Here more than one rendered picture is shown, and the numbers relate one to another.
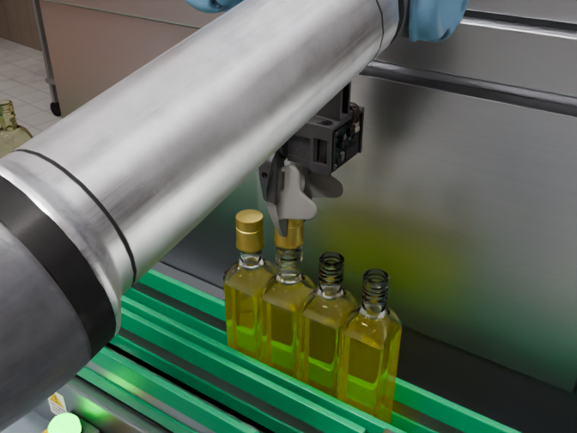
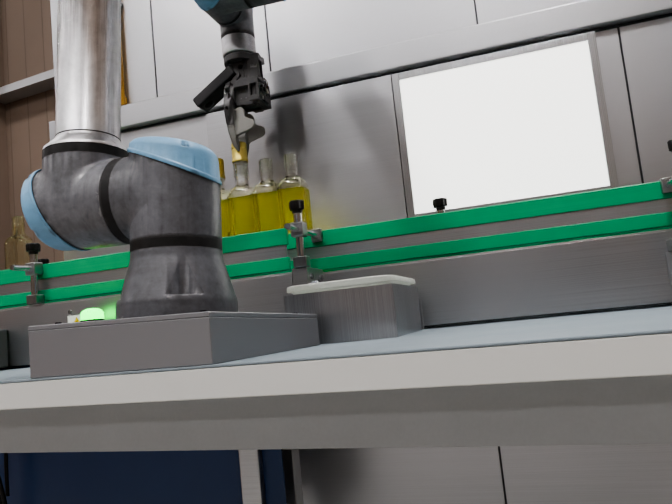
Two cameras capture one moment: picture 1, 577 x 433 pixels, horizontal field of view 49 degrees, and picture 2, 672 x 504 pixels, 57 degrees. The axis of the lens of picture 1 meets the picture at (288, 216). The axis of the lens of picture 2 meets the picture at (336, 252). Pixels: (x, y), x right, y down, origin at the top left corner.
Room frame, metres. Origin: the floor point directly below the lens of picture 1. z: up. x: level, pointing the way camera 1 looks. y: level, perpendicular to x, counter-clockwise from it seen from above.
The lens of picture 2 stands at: (-0.68, 0.21, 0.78)
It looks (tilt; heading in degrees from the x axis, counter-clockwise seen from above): 6 degrees up; 343
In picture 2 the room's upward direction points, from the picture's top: 6 degrees counter-clockwise
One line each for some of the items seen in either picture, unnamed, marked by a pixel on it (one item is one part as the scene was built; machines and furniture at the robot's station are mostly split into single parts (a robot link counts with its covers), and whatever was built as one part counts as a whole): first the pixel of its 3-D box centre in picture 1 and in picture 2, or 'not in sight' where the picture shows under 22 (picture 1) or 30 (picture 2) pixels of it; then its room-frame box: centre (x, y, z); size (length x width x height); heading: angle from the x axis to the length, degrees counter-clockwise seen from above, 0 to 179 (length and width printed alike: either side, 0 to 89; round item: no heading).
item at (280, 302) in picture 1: (288, 342); (246, 234); (0.63, 0.00, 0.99); 0.06 x 0.06 x 0.21; 57
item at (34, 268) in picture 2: not in sight; (25, 274); (0.73, 0.45, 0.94); 0.07 x 0.04 x 0.13; 146
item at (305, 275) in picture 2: not in sight; (310, 287); (0.45, -0.08, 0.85); 0.09 x 0.04 x 0.07; 146
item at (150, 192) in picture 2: not in sight; (170, 192); (0.14, 0.17, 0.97); 0.13 x 0.12 x 0.14; 56
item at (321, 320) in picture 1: (327, 357); (271, 230); (0.60, -0.05, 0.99); 0.06 x 0.06 x 0.21; 55
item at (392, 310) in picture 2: not in sight; (361, 314); (0.31, -0.13, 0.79); 0.27 x 0.17 x 0.08; 146
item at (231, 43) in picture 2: not in sight; (239, 50); (0.62, -0.02, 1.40); 0.08 x 0.08 x 0.05
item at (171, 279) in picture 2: not in sight; (177, 279); (0.13, 0.17, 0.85); 0.15 x 0.15 x 0.10
